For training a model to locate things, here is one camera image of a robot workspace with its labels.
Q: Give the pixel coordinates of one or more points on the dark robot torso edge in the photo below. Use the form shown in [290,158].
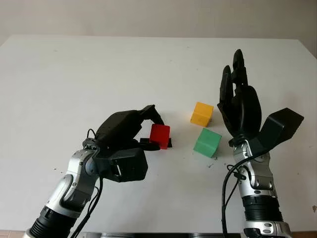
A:
[161,235]

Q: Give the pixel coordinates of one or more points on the green block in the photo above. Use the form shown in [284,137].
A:
[207,142]

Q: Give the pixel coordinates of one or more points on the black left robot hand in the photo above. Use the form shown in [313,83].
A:
[119,126]

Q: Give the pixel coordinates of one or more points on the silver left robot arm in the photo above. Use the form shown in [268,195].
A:
[74,183]

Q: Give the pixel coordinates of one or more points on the black tape strip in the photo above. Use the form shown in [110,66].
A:
[144,140]

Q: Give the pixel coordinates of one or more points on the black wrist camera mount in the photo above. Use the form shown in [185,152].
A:
[280,126]
[128,164]

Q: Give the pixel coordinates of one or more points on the yellow block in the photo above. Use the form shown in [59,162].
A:
[201,112]

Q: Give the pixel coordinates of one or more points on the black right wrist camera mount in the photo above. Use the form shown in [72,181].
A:
[280,126]

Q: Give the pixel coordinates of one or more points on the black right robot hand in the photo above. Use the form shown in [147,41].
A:
[247,111]

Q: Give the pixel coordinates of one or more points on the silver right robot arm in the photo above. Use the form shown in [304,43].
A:
[260,181]

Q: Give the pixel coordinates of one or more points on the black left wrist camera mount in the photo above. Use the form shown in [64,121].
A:
[128,164]

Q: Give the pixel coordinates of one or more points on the red block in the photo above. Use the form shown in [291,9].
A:
[159,135]

